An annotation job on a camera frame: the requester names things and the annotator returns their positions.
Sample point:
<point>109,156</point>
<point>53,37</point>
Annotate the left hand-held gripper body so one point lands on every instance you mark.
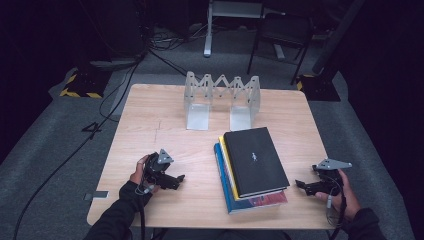
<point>156,170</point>

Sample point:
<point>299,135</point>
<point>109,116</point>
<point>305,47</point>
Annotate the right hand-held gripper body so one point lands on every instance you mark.
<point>331,176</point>

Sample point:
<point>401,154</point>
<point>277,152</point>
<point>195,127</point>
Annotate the blue book with landscape cover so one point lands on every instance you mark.
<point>222,180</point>

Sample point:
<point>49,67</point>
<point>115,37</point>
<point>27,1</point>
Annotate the yellow book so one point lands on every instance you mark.
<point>228,166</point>

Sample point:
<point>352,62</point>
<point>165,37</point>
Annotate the black hardcover book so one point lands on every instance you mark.
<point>256,160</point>

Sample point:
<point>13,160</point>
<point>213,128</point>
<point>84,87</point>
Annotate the grey expandable book rack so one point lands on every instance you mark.
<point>198,116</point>

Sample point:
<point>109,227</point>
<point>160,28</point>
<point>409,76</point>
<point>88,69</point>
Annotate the person's left hand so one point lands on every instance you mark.
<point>137,175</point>

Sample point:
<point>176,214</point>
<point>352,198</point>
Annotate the person's right hand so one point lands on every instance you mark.
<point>350,200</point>

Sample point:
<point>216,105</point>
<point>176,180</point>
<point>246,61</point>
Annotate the small grey floor plate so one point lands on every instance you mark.
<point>96,195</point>

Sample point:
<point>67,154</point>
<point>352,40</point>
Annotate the person's dark clothed body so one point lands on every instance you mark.
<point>216,235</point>

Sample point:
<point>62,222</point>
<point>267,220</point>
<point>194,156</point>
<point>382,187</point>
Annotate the black yellow striped stand base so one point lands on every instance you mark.
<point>83,85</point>

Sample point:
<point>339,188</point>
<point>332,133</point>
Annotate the grey slanted stand pole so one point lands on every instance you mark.
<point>336,36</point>

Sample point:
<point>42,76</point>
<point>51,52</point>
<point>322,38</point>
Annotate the large black equipment box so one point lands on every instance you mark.
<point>113,30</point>

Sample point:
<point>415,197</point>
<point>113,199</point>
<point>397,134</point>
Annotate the black chair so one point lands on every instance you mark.
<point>283,30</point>

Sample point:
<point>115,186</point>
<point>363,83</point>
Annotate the white desk frame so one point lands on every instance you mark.
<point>208,30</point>

